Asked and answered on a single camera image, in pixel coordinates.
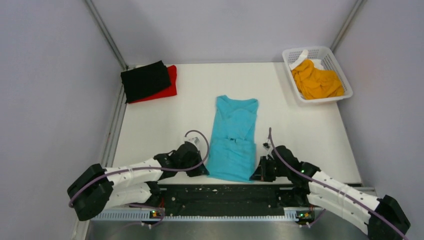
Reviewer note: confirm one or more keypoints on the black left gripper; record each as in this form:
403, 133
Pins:
200, 171

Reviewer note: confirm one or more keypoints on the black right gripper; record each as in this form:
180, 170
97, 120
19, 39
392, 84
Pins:
261, 174

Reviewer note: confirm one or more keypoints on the cyan t-shirt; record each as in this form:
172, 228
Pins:
232, 155

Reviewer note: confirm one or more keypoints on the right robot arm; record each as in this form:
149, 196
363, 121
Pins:
378, 218

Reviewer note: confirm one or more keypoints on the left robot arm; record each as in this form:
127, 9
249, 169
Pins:
98, 188

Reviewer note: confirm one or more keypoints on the orange t-shirt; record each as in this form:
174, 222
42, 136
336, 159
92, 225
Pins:
313, 83

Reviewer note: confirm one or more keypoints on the folded black t-shirt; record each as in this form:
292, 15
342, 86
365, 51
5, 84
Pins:
145, 81

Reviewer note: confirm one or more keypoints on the white plastic basket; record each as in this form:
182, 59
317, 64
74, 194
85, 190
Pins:
328, 61

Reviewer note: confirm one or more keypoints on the white cloth in basket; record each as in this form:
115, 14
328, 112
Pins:
317, 63

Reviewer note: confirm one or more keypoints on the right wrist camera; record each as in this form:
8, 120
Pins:
266, 145

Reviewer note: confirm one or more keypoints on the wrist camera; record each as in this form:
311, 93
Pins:
266, 145
193, 140

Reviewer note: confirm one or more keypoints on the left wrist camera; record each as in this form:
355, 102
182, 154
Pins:
193, 140

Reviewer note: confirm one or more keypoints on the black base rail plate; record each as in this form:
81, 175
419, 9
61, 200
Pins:
229, 200

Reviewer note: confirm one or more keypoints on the white cable duct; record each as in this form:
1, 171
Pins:
291, 214

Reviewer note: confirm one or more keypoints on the left aluminium frame post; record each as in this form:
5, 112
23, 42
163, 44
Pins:
94, 12

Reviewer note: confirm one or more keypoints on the aluminium frame post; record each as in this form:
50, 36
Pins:
94, 12
355, 10

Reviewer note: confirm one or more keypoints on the right aluminium frame post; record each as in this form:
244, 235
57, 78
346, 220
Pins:
355, 10

